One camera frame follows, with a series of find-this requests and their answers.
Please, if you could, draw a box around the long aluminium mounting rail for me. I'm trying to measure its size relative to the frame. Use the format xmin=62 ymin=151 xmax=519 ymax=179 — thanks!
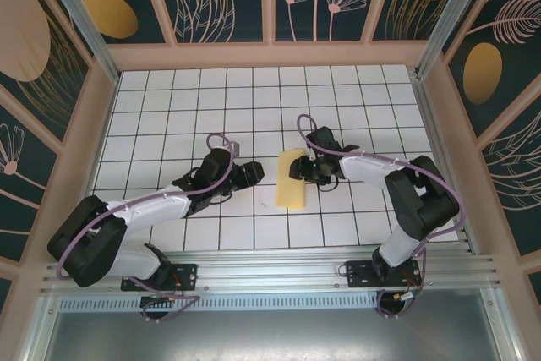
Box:
xmin=40 ymin=250 xmax=506 ymax=294

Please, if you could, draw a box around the aluminium frame post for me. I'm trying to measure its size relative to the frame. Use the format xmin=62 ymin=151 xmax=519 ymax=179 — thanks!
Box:
xmin=415 ymin=0 xmax=495 ymax=79
xmin=32 ymin=0 xmax=123 ymax=85

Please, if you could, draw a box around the aluminium table edge rail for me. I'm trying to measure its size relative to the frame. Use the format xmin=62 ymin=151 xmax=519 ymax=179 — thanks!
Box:
xmin=410 ymin=73 xmax=481 ymax=257

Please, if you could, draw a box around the yellow cloth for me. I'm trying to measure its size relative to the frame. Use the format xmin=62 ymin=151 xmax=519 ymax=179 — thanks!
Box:
xmin=274 ymin=148 xmax=308 ymax=211

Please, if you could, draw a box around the slotted metal cable duct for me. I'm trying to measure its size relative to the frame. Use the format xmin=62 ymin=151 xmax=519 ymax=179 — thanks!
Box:
xmin=58 ymin=296 xmax=381 ymax=312

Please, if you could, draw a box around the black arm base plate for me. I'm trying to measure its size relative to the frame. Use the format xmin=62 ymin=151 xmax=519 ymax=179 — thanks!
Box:
xmin=345 ymin=259 xmax=425 ymax=291
xmin=121 ymin=262 xmax=199 ymax=293

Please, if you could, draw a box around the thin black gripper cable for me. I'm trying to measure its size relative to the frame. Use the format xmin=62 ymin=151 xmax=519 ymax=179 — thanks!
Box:
xmin=314 ymin=177 xmax=342 ymax=192

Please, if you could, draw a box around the galvanised metal sheet panel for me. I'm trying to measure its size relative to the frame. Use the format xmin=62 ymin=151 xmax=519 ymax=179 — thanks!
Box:
xmin=23 ymin=287 xmax=523 ymax=361

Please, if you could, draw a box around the purple camera cable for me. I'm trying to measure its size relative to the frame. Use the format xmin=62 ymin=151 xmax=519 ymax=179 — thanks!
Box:
xmin=297 ymin=113 xmax=468 ymax=320
xmin=57 ymin=133 xmax=238 ymax=325

